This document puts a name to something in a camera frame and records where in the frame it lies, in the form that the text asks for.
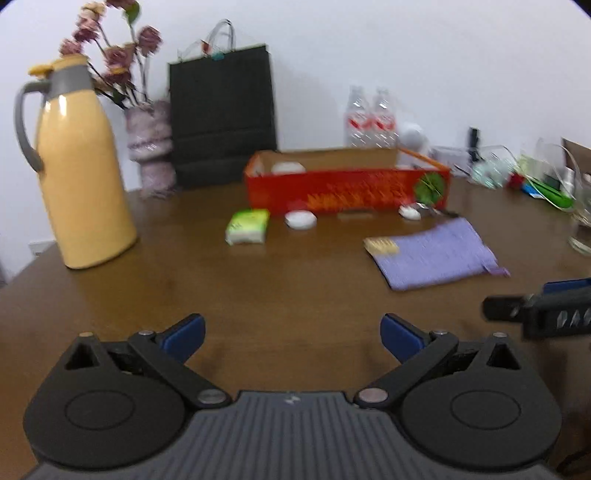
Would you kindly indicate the water bottle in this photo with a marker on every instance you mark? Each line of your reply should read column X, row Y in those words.
column 358, row 120
column 384, row 122

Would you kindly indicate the black upright device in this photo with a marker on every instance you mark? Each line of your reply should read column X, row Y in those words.
column 473, row 145

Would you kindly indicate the black paper bag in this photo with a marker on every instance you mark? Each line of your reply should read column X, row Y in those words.
column 221, row 108

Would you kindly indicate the white round speaker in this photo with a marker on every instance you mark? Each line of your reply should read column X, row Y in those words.
column 411, row 137

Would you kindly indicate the red cardboard box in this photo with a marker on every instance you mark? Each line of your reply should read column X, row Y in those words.
column 345, row 179

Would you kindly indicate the crumpled iridescent wrap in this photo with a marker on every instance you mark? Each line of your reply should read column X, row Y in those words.
column 493, row 173

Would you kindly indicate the purple cloth pouch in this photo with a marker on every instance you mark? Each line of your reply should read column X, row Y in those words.
column 449, row 252

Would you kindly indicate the white translucent container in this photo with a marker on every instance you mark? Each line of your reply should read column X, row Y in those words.
column 287, row 168

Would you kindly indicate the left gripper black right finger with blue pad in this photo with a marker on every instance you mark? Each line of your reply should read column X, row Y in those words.
column 476, row 405

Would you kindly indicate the white round security tag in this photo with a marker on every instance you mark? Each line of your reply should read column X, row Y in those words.
column 300, row 220

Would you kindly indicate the pink textured vase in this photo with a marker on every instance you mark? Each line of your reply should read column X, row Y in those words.
column 149, row 144

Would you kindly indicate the green plastic item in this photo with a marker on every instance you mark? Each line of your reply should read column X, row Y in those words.
column 554, row 197

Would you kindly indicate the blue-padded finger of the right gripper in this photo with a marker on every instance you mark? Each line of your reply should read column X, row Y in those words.
column 508, row 306

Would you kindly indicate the green tissue pack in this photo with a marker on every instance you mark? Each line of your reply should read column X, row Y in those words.
column 247, row 227

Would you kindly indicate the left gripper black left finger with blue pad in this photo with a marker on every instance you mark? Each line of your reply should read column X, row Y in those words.
column 107, row 405

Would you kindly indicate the small yellow soap bar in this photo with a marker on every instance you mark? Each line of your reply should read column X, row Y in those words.
column 380, row 246

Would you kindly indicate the clear drinking glass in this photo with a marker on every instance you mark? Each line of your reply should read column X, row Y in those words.
column 580, row 235

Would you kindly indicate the left water bottle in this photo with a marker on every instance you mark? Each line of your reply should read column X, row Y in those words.
column 358, row 120

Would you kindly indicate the right water bottle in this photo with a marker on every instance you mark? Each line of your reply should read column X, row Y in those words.
column 384, row 122

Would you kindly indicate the yellow thermos jug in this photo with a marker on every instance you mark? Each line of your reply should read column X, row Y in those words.
column 66, row 138

